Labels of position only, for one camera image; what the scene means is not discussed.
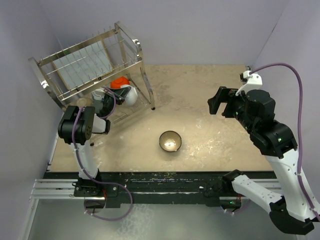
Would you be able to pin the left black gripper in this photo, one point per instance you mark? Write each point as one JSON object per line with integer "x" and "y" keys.
{"x": 119, "y": 97}

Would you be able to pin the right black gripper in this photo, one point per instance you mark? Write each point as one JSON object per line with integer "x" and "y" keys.
{"x": 225, "y": 94}

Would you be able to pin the white bowl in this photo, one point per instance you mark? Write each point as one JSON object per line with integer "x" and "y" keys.
{"x": 131, "y": 96}

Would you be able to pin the orange plastic bowl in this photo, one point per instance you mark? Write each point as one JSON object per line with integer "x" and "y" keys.
{"x": 119, "y": 82}

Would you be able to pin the blue floral ceramic bowl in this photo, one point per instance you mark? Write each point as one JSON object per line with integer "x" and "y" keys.
{"x": 98, "y": 95}

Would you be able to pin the olive beige bowl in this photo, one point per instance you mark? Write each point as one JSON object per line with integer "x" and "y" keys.
{"x": 84, "y": 102}

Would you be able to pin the brown rimmed beige bowl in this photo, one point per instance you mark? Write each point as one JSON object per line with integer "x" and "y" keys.
{"x": 170, "y": 141}

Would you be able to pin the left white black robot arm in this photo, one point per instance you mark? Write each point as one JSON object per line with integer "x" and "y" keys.
{"x": 90, "y": 116}

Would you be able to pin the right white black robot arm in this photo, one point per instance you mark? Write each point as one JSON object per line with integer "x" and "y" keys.
{"x": 290, "y": 210}

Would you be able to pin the white framed board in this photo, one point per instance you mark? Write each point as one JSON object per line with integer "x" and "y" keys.
{"x": 84, "y": 65}

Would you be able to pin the steel wire dish rack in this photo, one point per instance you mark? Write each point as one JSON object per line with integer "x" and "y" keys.
{"x": 126, "y": 55}

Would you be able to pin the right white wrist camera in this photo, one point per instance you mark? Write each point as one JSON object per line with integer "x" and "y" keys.
{"x": 251, "y": 81}

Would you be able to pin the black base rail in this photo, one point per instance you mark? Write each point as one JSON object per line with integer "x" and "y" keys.
{"x": 157, "y": 188}

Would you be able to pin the aluminium extrusion rail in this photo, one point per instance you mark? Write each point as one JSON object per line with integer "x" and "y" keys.
{"x": 62, "y": 189}

